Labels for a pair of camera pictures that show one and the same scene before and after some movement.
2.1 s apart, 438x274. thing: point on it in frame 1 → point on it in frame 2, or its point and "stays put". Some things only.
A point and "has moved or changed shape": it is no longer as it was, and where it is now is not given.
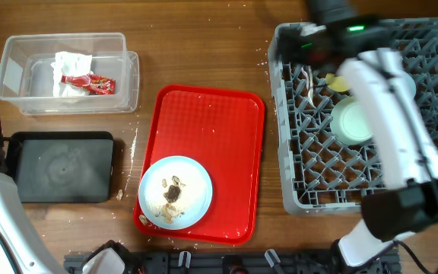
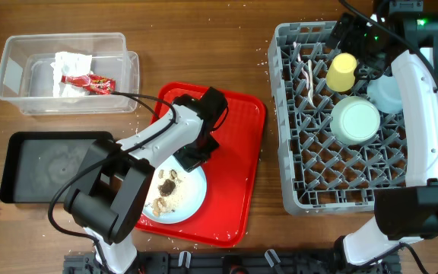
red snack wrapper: [95, 84] stays put
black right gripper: [285, 41] → [354, 28]
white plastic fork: [303, 70] stays put
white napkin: [71, 64] stays put
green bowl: [350, 122] stays put
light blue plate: [175, 192] has moved or changed shape
